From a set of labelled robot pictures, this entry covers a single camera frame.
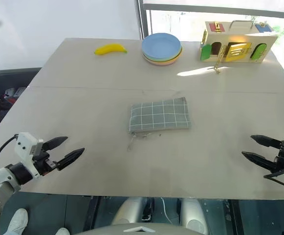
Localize silver robot thigh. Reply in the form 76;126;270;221
110;197;155;226
179;197;210;235

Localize yellow plastic plate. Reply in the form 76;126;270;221
143;48;183;63

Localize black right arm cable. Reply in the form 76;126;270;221
263;170;284;192

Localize wooden lock toy box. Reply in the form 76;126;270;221
199;20;279;64

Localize brass chain latch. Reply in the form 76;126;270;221
213;46;227;74

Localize silver robot left thigh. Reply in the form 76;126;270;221
110;197;155;226

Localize grey robot torso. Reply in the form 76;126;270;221
75;221;206;235

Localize thin white cable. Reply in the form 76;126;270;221
161;197;172;223

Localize silver robot right thigh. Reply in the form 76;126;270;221
179;197;210;235

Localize red and white boxes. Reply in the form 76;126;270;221
3;86;27;104

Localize pink plastic plate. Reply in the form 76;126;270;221
143;52;183;67

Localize grey checked fabric pouch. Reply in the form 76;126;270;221
126;96;190;151

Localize green plastic plate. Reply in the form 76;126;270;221
142;46;183;60

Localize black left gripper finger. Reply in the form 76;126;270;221
43;136;69;151
57;147;86;171

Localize grey window frame post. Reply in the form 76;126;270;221
134;0;153;41

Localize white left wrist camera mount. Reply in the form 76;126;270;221
14;132;44;178

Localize yellow toy banana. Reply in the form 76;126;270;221
94;43;129;56

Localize black table leg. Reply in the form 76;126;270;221
226;199;243;235
82;195;101;232

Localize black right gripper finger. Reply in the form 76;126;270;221
241;151;276;172
250;134;284;149

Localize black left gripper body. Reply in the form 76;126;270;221
33;143;61;176

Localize blue plastic plate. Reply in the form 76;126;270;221
141;32;182;56

